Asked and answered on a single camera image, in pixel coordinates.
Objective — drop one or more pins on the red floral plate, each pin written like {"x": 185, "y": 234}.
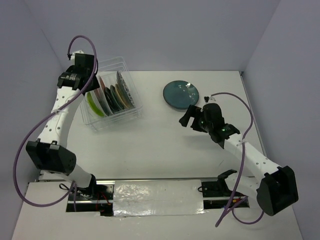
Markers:
{"x": 98, "y": 96}

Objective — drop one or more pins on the lime green plate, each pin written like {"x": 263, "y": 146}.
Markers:
{"x": 94, "y": 104}

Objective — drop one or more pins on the blue blossom plate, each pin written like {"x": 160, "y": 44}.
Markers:
{"x": 180, "y": 94}

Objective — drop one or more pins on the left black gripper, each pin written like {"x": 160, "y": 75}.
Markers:
{"x": 95, "y": 85}

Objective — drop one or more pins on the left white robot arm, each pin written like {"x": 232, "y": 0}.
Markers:
{"x": 49, "y": 151}

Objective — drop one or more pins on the white pink plate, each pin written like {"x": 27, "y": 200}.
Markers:
{"x": 103, "y": 99}

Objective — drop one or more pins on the beige plate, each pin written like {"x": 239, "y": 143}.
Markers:
{"x": 121, "y": 97}

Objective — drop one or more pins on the dark patterned plate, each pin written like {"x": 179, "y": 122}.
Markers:
{"x": 124, "y": 90}

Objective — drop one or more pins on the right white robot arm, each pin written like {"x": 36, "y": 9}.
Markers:
{"x": 275, "y": 188}

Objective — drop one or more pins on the silver foil tape patch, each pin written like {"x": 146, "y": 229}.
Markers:
{"x": 157, "y": 198}

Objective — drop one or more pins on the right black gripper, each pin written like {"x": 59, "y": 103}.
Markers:
{"x": 193, "y": 111}

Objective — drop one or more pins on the white wire dish rack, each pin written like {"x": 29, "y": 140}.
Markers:
{"x": 107, "y": 70}

